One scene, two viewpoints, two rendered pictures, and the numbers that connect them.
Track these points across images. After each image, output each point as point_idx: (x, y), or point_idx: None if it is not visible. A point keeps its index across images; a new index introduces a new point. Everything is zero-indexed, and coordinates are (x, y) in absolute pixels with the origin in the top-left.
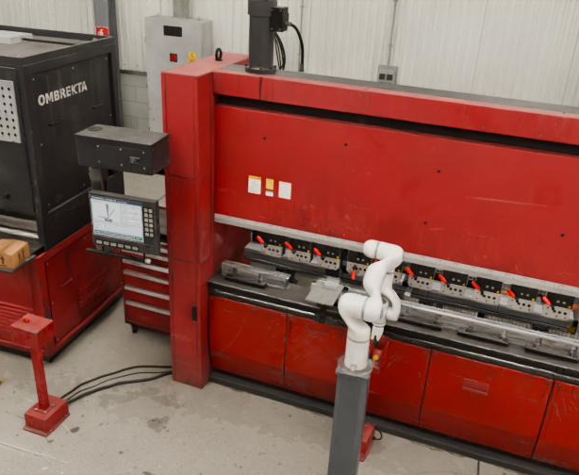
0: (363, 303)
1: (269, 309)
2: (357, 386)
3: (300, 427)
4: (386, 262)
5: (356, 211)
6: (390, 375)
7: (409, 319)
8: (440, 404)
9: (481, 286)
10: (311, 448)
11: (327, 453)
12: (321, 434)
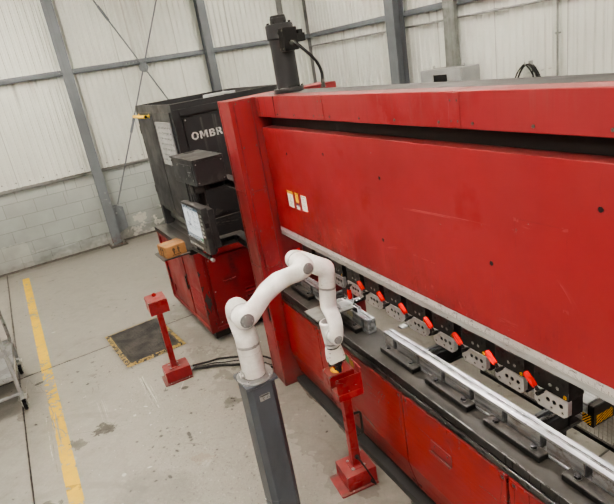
0: (232, 308)
1: (308, 320)
2: (246, 396)
3: (324, 444)
4: (282, 272)
5: (342, 225)
6: (382, 414)
7: (390, 353)
8: (421, 466)
9: (437, 324)
10: (313, 465)
11: (321, 476)
12: (334, 458)
